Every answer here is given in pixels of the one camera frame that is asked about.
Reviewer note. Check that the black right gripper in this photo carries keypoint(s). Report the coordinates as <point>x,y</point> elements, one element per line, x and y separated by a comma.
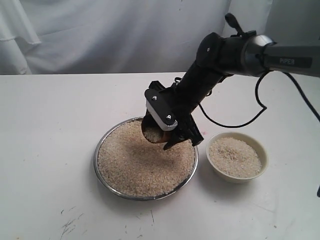
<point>187,128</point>

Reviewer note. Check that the steel pan of rice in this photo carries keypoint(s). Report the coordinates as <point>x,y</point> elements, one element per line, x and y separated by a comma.
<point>133,168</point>

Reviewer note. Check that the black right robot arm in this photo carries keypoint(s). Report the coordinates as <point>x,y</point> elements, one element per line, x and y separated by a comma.
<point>246,54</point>

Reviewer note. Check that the white backdrop curtain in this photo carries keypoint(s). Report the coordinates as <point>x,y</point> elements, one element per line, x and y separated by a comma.
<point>135,36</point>

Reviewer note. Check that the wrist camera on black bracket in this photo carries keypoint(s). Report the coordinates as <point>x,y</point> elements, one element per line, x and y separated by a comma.
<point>160,110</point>

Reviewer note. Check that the brown wooden cup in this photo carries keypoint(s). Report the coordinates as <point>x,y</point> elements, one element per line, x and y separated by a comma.
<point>152,132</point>

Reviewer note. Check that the cream bowl of rice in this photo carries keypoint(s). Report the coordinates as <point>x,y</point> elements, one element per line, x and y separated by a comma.
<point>236,157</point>

